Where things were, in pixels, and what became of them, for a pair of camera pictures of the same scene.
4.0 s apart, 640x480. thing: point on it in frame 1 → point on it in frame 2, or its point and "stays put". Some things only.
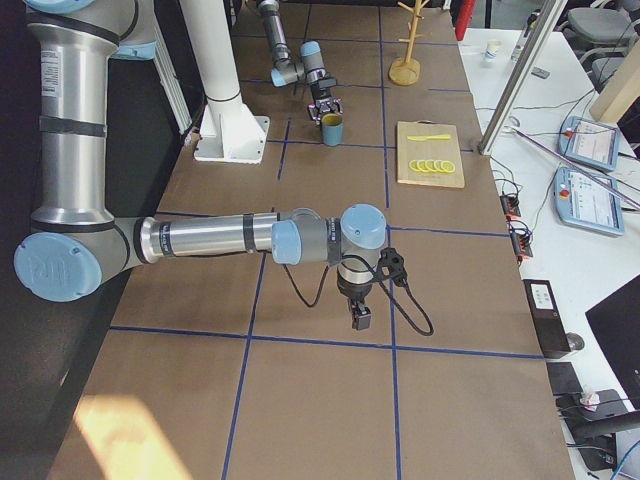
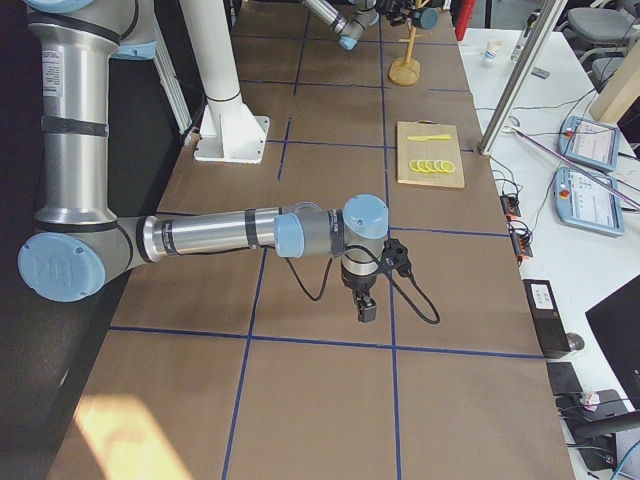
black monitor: x=616 y=320 stays put
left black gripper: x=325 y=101 → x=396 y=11
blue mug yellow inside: x=332 y=129 → x=425 y=18
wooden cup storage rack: x=407 y=71 stays put
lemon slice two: x=422 y=165 stays put
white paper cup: x=492 y=48 stays put
